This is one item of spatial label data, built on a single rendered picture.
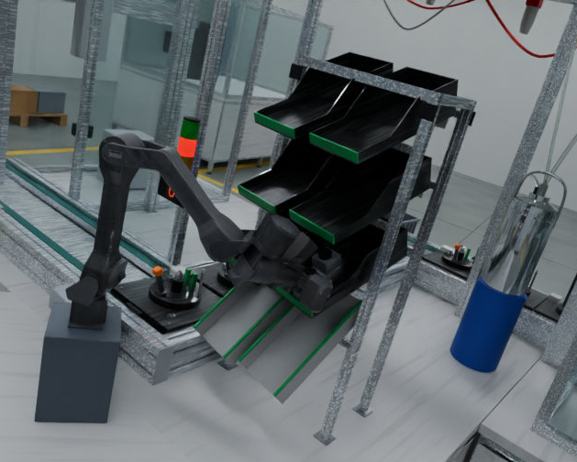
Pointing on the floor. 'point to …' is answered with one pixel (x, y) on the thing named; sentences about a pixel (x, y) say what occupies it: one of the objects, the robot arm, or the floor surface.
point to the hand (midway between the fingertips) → (310, 278)
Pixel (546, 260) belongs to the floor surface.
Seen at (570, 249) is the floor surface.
